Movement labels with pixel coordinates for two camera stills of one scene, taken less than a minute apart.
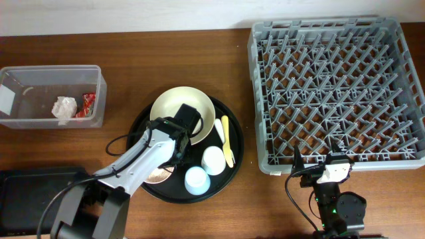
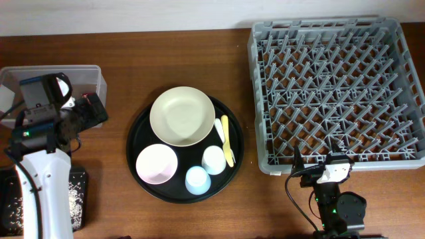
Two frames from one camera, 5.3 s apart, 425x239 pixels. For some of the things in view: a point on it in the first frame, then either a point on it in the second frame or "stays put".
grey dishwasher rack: x=350 y=82 stays put
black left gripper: x=181 y=146 → x=93 y=108
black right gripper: x=312 y=176 stays put
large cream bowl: x=169 y=103 stays put
